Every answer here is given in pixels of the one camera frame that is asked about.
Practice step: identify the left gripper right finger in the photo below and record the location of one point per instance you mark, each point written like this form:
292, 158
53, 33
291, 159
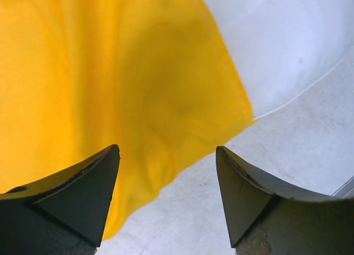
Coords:
267, 215

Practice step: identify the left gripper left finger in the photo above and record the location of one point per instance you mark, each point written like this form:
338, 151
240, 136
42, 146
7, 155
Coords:
63, 213

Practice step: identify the yellow pillowcase with print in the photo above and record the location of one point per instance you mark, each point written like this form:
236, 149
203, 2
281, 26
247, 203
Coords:
152, 76

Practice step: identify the white pillow with yellow edge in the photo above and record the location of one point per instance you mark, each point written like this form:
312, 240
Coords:
281, 48

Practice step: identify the aluminium front rail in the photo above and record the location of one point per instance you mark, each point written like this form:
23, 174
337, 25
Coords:
346, 190

